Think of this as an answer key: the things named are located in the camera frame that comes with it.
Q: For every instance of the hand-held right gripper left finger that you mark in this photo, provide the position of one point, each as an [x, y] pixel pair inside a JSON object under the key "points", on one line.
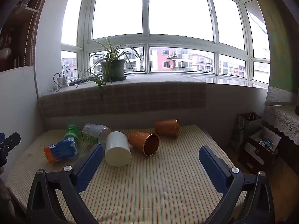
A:
{"points": [[90, 163]]}

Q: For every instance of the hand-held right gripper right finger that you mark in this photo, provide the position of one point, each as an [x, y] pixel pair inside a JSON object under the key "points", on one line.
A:
{"points": [[213, 165]]}

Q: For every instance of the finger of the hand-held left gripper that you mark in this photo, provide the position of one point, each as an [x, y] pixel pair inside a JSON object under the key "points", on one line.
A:
{"points": [[10, 142]]}

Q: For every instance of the white cup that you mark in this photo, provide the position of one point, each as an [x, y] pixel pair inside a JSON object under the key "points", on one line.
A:
{"points": [[116, 145]]}

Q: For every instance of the orange cup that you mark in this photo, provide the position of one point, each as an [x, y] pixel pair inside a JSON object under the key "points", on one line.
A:
{"points": [[165, 127], [140, 140]]}

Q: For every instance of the blue bottle with orange cap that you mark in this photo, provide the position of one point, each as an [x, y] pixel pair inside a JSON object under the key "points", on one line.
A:
{"points": [[62, 150]]}

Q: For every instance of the clear bottle with green label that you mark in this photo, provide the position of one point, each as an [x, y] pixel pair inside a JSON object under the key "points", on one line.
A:
{"points": [[93, 131]]}

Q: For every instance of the green plastic bottle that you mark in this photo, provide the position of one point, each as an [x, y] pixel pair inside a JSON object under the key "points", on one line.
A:
{"points": [[72, 133]]}

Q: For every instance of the dark cardboard box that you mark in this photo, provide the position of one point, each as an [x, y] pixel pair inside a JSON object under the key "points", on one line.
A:
{"points": [[254, 151]]}

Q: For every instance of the green brown paper bag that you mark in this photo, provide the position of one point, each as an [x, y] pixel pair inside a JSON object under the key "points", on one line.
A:
{"points": [[245, 128]]}

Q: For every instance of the dark flat object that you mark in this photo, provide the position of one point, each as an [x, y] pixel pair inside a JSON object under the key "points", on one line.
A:
{"points": [[78, 81]]}

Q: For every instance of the white lace cloth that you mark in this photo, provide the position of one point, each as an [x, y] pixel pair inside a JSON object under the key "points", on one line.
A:
{"points": [[285, 119]]}

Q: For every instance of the plaid cloth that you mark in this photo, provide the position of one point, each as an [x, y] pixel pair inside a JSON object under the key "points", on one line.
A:
{"points": [[144, 98]]}

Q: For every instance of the black plant saucer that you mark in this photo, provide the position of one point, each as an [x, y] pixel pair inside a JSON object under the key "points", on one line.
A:
{"points": [[122, 78]]}

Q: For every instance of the spider plant in black pot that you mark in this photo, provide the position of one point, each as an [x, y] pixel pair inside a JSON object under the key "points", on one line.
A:
{"points": [[113, 67]]}

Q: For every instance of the green yellow curtain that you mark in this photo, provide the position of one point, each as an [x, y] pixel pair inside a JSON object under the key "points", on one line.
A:
{"points": [[280, 46]]}

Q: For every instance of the white window frame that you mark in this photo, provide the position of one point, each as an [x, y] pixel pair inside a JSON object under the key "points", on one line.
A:
{"points": [[146, 39]]}

